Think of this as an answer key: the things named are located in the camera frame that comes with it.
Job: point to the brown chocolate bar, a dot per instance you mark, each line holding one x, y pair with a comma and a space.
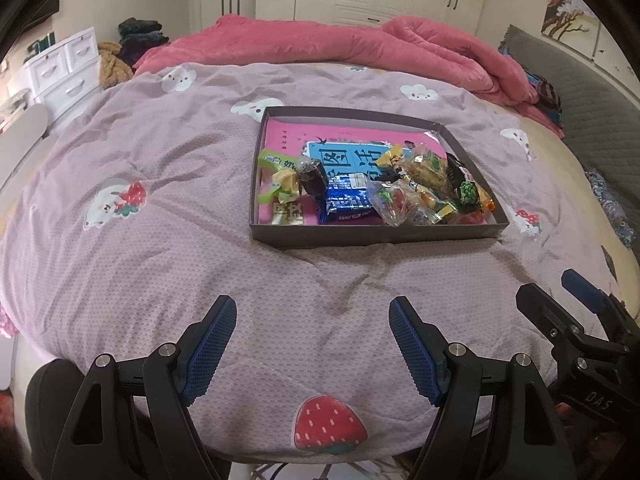
456, 170

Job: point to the dark clothes pile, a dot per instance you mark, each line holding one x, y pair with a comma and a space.
142, 37

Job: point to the tree wall painting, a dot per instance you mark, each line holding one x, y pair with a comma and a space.
575, 15

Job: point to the striped clothing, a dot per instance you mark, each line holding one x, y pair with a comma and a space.
545, 100

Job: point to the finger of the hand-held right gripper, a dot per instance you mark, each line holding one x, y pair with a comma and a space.
582, 287
542, 307

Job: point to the beige bed sheet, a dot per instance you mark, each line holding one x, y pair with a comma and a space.
560, 195

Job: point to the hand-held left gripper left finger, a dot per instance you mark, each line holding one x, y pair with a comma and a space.
212, 350

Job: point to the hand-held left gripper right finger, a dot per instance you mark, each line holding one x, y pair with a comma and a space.
415, 355

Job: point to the green snack packet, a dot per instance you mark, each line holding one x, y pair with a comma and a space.
277, 180

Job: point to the dark grey shallow box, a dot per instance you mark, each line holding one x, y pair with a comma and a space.
350, 237

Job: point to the pink quilt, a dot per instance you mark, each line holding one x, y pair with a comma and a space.
350, 40

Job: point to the green bottles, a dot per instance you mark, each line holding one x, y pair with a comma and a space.
41, 42

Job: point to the black green pea packet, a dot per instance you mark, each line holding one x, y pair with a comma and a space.
469, 194

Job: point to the lilac printed bed sheet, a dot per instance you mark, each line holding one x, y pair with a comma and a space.
150, 235

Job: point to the brown plush blanket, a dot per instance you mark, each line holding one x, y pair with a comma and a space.
114, 65

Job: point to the blue patterned cloth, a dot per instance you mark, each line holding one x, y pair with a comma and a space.
610, 205

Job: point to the white drawer cabinet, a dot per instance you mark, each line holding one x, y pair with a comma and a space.
60, 70

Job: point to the blue cookie packet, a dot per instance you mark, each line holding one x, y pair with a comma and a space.
347, 202

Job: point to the pink and blue book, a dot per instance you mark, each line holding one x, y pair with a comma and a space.
345, 137

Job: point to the foil chocolate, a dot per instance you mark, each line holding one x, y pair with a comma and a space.
311, 177

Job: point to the grey padded headboard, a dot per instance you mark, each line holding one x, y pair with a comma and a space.
580, 90

